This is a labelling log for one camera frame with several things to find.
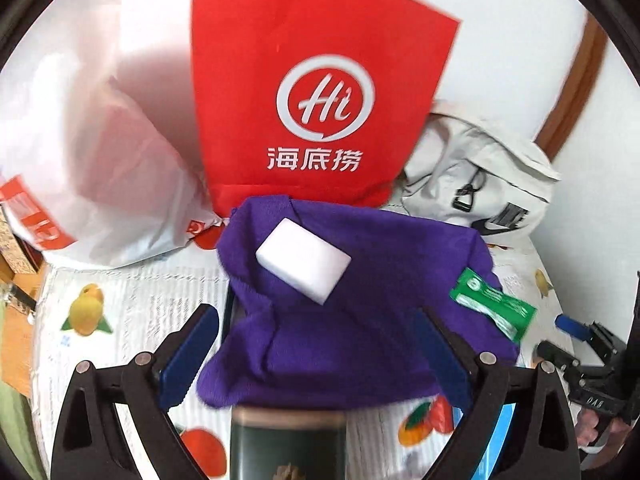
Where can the green blanket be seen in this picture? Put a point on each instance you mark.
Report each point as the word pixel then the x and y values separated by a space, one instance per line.
pixel 16 427

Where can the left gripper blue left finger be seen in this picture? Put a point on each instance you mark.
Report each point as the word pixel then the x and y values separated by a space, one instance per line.
pixel 182 353

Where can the patterned notebook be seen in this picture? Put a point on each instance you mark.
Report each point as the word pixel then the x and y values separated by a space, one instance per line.
pixel 17 256

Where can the person's right hand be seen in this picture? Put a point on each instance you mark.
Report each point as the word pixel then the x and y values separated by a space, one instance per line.
pixel 586 433

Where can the purple towel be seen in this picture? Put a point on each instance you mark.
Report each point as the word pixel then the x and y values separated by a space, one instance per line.
pixel 357 349

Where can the grey Nike bag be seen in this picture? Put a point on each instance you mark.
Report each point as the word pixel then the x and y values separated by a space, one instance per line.
pixel 466 170

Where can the brown wooden door frame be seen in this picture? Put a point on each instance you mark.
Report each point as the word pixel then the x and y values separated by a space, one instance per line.
pixel 576 91

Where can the fruit pattern tablecloth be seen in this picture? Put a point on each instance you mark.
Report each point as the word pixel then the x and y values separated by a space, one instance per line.
pixel 146 301

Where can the dark green sachet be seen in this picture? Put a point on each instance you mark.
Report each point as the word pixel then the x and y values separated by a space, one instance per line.
pixel 511 315

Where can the dark green tea tin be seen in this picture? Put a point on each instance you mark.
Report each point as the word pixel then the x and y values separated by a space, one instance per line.
pixel 284 422

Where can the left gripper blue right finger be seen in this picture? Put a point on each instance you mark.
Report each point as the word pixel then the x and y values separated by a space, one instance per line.
pixel 453 377

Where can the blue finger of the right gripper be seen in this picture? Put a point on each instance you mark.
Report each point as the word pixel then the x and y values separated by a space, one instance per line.
pixel 548 351
pixel 572 327

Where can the wooden nightstand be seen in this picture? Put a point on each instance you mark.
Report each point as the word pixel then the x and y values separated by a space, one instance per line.
pixel 18 310

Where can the red Haidilao paper bag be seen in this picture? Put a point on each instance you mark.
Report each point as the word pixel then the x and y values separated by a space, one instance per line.
pixel 313 99

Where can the white sponge block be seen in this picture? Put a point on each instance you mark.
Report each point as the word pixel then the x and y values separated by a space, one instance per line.
pixel 302 260

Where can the blue tissue pack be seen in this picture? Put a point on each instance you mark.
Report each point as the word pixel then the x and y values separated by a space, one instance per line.
pixel 495 444

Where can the white Miniso plastic bag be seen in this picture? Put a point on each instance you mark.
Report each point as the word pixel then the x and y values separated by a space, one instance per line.
pixel 85 175

